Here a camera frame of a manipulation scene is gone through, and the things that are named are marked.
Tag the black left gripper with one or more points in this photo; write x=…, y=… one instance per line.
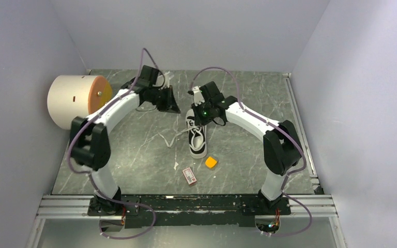
x=170, y=104

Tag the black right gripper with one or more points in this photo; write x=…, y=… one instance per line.
x=199, y=120

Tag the white shoelace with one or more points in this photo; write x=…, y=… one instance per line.
x=169, y=145

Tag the black and white sneaker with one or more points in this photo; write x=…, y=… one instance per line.
x=197, y=136

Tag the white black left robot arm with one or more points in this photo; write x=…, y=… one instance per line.
x=90, y=150

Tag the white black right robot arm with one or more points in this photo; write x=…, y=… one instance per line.
x=281, y=145

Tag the yellow block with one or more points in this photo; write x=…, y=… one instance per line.
x=211, y=162

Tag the red and white small box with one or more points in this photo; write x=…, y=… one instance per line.
x=189, y=176

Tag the cream cylinder with orange face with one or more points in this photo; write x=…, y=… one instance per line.
x=76, y=95

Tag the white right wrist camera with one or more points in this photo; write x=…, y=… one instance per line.
x=198, y=98

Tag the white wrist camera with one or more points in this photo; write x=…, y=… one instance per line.
x=163, y=79
x=198, y=98

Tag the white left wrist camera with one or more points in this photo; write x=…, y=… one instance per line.
x=163, y=79

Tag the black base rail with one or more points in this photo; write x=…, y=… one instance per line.
x=185, y=210

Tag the aluminium frame rail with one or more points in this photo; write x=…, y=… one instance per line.
x=69, y=207

